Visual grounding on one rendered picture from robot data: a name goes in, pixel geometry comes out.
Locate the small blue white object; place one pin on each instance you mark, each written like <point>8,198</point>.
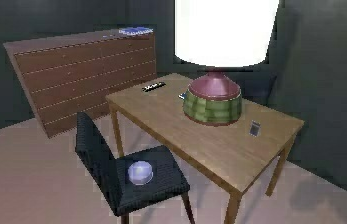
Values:
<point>182,96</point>

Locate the black remote control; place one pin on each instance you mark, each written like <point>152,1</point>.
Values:
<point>153,86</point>

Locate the wooden table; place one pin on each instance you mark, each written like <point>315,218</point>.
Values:
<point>211,143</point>

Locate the pale blue bowl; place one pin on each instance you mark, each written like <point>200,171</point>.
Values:
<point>140,172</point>

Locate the small grey blue card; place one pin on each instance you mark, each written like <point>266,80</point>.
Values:
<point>254,128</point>

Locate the black woven chair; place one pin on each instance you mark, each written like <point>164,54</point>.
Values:
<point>114,173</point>

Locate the green and maroon table lamp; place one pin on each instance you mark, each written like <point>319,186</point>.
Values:
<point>221,40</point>

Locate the blue flat object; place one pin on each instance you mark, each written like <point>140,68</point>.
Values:
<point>135,31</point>

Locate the brown chest of drawers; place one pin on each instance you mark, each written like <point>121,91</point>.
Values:
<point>81,76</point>

